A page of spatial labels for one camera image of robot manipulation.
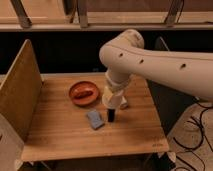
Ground black eraser block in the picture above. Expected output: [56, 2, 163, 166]
[107, 109, 115, 122]

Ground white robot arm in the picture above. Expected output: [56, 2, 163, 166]
[99, 29, 213, 102]

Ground wooden shelf frame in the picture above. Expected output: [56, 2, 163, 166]
[0, 0, 213, 31]

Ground blue sponge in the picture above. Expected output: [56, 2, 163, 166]
[87, 110, 104, 130]

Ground black floor cables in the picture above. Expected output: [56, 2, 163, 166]
[171, 101, 213, 171]

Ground orange bowl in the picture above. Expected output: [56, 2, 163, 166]
[69, 81, 100, 106]

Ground red sausage in bowl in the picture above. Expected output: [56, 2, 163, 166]
[74, 91, 93, 99]

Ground right dark side panel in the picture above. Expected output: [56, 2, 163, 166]
[146, 36, 198, 136]

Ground left wooden side panel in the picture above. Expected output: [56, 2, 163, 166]
[0, 39, 42, 141]

